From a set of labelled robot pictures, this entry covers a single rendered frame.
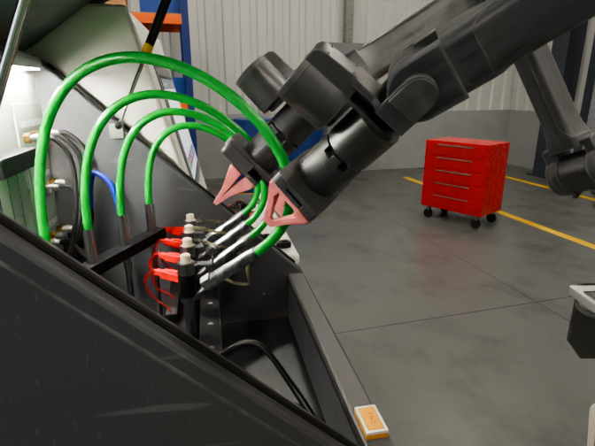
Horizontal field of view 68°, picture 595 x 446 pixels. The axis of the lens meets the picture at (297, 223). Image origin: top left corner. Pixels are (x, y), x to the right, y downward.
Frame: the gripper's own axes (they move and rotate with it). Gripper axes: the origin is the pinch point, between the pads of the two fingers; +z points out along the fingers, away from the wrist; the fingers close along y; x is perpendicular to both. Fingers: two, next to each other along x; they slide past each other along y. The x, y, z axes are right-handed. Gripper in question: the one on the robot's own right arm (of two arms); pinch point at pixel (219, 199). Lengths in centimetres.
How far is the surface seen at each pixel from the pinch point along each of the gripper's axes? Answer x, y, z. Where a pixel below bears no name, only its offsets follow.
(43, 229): 7.2, 14.9, 19.6
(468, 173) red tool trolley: -385, -160, -64
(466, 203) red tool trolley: -384, -183, -43
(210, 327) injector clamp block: -2.0, -14.7, 19.3
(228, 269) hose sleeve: 11.4, -7.5, 2.2
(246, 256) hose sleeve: 11.7, -7.7, -1.2
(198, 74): 10.6, 12.2, -13.5
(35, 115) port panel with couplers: -17.8, 35.8, 20.1
